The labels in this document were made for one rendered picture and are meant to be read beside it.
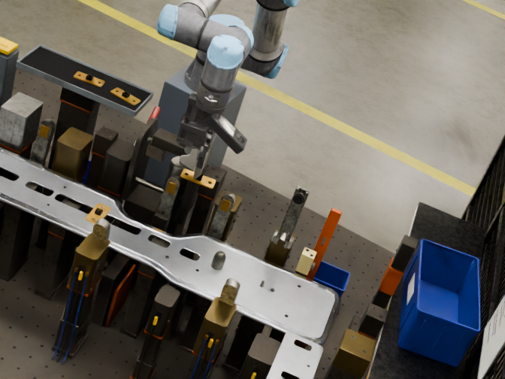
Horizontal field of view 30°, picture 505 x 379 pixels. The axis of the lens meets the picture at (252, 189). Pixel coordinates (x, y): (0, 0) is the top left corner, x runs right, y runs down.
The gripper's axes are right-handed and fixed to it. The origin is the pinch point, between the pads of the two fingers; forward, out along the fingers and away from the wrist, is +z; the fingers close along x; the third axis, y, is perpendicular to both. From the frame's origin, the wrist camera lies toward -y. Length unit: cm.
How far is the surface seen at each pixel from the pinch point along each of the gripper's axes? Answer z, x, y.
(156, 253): 27.0, 1.4, 4.7
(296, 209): 12.1, -16.3, -25.4
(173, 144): 8.7, -20.6, 10.6
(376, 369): 25, 17, -56
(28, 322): 57, 11, 31
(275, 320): 27.3, 10.1, -29.3
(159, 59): 131, -280, 66
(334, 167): 131, -235, -45
